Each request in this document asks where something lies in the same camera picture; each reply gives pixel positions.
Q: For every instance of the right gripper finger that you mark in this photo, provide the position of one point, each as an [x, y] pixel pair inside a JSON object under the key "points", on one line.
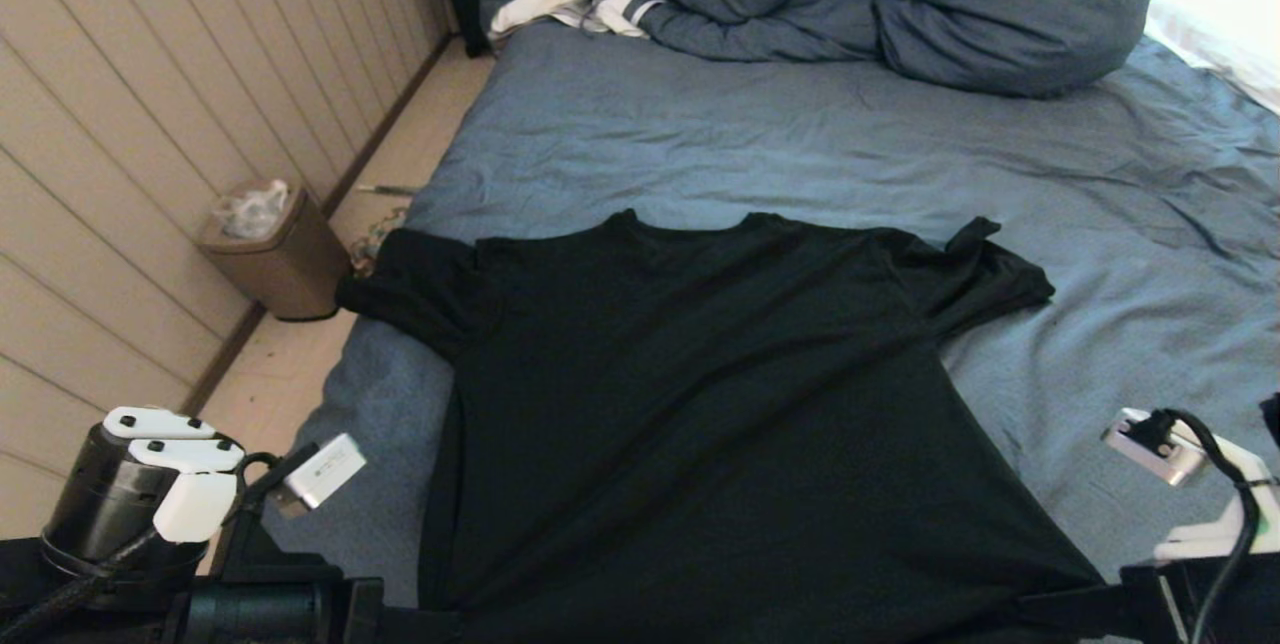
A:
{"points": [[1075, 612]]}

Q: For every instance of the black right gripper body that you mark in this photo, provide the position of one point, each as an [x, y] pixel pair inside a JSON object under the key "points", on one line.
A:
{"points": [[1200, 604]]}

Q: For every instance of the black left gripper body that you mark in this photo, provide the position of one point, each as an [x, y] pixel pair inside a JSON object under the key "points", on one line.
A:
{"points": [[270, 609]]}

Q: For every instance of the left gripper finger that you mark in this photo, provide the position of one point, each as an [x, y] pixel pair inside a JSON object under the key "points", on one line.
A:
{"points": [[420, 626]]}

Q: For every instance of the black moon print T-shirt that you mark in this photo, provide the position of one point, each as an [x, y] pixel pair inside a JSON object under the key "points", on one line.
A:
{"points": [[720, 424]]}

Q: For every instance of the brown trash bin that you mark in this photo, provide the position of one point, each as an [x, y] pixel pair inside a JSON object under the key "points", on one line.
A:
{"points": [[295, 274]]}

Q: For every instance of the patterned item on floor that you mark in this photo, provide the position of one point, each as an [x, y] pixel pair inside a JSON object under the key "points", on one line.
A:
{"points": [[375, 234]]}

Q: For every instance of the clear plastic bin liner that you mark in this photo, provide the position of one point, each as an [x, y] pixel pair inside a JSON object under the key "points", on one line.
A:
{"points": [[250, 209]]}

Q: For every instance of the thin grey rod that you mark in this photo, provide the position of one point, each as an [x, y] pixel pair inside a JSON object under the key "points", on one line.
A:
{"points": [[390, 190]]}

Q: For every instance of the white pillow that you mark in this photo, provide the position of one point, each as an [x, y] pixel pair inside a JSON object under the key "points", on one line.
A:
{"points": [[1225, 36]]}

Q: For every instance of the blue bed sheet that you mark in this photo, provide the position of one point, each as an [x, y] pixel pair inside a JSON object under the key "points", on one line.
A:
{"points": [[750, 124]]}

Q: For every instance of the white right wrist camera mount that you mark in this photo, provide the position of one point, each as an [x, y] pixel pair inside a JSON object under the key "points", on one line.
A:
{"points": [[1225, 534]]}

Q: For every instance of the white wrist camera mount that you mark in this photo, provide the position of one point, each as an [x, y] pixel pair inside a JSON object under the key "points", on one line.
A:
{"points": [[195, 504], [1225, 534]]}

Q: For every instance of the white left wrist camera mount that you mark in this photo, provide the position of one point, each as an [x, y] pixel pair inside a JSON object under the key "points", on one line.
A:
{"points": [[195, 504]]}

